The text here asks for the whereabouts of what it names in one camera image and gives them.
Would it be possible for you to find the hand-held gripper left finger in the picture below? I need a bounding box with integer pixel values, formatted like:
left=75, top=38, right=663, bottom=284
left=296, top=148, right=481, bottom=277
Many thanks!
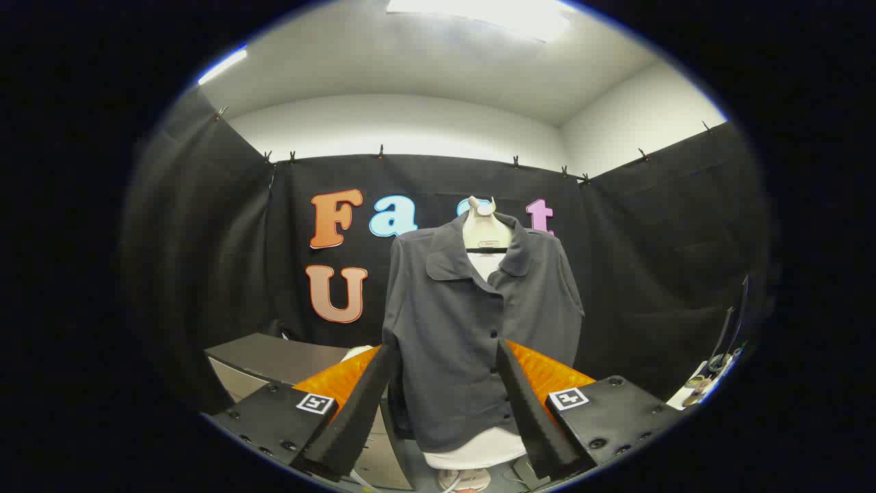
left=205, top=344, right=401, bottom=483

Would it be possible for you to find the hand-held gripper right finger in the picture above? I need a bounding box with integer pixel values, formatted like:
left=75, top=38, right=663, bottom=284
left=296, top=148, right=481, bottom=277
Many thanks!
left=495, top=339, right=685, bottom=481

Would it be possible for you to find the grey button shirt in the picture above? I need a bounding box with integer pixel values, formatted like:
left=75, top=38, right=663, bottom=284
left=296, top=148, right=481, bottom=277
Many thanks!
left=381, top=211, right=586, bottom=453

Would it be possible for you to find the grey drawer cabinet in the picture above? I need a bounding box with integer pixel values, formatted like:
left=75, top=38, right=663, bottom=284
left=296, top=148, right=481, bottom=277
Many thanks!
left=204, top=333, right=415, bottom=491

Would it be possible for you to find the white mannequin torso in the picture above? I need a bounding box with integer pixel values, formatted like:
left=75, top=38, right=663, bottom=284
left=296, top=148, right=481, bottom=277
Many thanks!
left=423, top=196, right=528, bottom=470

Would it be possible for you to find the row of black clips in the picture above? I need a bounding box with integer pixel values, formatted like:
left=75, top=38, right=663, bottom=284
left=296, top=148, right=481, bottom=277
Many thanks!
left=216, top=106, right=716, bottom=186

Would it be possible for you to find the narrow ceiling light strip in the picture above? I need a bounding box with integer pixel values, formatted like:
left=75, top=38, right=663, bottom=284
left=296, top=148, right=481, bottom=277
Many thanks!
left=197, top=47, right=248, bottom=86

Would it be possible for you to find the large ceiling light panel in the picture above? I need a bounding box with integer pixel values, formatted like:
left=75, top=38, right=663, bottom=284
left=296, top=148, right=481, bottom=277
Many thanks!
left=385, top=0, right=572, bottom=43

